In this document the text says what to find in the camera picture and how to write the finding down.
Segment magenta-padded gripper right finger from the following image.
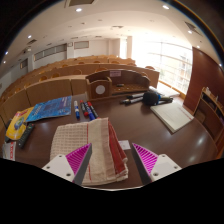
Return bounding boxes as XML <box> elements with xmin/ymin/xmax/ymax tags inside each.
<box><xmin>130</xmin><ymin>142</ymin><xmax>183</xmax><ymax>186</ymax></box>

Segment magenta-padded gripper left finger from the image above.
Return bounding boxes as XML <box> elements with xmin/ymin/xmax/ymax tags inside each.
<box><xmin>42</xmin><ymin>143</ymin><xmax>93</xmax><ymax>186</ymax></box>

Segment beige and red checked towel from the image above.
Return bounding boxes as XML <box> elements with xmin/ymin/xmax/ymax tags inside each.
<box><xmin>49</xmin><ymin>117</ymin><xmax>129</xmax><ymax>187</ymax></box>

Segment small white paper label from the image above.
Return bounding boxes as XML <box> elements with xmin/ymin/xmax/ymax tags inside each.
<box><xmin>118</xmin><ymin>139</ymin><xmax>132</xmax><ymax>151</ymax></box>

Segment white closed book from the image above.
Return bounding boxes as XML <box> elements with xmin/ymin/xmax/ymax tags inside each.
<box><xmin>149</xmin><ymin>101</ymin><xmax>195</xmax><ymax>134</ymax></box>

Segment black remote control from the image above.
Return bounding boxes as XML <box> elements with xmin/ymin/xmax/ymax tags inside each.
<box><xmin>17</xmin><ymin>123</ymin><xmax>36</xmax><ymax>149</ymax></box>

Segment blue printed booklet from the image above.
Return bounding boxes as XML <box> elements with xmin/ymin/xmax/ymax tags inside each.
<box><xmin>26</xmin><ymin>95</ymin><xmax>73</xmax><ymax>123</ymax></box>

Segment black pen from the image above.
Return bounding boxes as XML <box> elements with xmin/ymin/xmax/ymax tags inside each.
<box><xmin>125</xmin><ymin>93</ymin><xmax>145</xmax><ymax>100</ymax></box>
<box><xmin>119</xmin><ymin>97</ymin><xmax>145</xmax><ymax>106</ymax></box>

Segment black handheld microphone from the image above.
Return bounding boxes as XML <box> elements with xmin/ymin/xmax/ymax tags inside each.
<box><xmin>142</xmin><ymin>91</ymin><xmax>174</xmax><ymax>107</ymax></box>

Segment yellow printed booklet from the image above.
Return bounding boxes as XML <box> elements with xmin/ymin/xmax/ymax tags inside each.
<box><xmin>5</xmin><ymin>106</ymin><xmax>34</xmax><ymax>141</ymax></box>

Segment white and red packet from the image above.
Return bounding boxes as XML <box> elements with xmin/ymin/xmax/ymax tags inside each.
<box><xmin>2</xmin><ymin>140</ymin><xmax>17</xmax><ymax>162</ymax></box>

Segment wooden desk organizer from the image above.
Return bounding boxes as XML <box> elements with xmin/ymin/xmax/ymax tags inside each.
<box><xmin>85</xmin><ymin>68</ymin><xmax>152</xmax><ymax>100</ymax></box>

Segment curved wooden lecture desks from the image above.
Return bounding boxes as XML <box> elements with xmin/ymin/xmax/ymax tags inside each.
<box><xmin>0</xmin><ymin>54</ymin><xmax>160</xmax><ymax>116</ymax></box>

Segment wooden shelf unit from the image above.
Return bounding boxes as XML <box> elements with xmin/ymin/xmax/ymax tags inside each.
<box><xmin>193</xmin><ymin>87</ymin><xmax>224</xmax><ymax>152</ymax></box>

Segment yellow wooden chairs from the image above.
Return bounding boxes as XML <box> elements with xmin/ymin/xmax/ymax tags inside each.
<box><xmin>0</xmin><ymin>56</ymin><xmax>158</xmax><ymax>98</ymax></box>

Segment ceiling air vents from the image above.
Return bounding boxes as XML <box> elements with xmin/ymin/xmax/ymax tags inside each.
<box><xmin>26</xmin><ymin>0</ymin><xmax>203</xmax><ymax>46</ymax></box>

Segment round ceiling lights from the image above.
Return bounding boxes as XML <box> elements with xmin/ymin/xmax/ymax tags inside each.
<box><xmin>3</xmin><ymin>4</ymin><xmax>204</xmax><ymax>56</ymax></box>

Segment large glass window wall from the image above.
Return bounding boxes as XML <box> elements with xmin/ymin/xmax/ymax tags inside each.
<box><xmin>131</xmin><ymin>39</ymin><xmax>194</xmax><ymax>96</ymax></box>

